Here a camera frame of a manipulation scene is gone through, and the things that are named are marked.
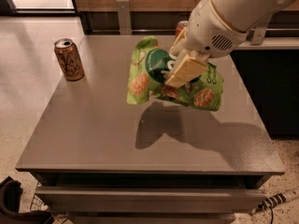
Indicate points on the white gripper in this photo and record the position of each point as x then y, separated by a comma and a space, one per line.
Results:
211, 28

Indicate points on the green rice chip bag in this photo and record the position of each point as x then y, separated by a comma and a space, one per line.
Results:
148, 69

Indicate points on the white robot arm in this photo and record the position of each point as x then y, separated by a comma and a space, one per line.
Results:
244, 14

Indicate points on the orange Coca-Cola can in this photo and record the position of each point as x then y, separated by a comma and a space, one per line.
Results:
180, 29

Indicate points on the gold patterned soda can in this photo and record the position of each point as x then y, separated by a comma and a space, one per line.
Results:
68, 58

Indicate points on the grey drawer cabinet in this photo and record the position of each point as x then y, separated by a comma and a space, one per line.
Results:
90, 137

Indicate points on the grey cabinet drawer front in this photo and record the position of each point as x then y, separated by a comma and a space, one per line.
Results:
144, 200

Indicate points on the dark brown object on floor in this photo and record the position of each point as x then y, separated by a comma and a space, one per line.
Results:
10, 199

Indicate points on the right metal rail bracket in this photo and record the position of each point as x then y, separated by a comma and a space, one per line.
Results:
257, 35

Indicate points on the metal rail bracket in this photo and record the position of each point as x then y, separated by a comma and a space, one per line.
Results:
257, 35
124, 17

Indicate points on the left metal rail bracket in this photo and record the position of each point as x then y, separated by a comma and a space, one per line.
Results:
124, 17

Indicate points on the wire basket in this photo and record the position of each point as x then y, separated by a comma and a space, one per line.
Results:
58, 218

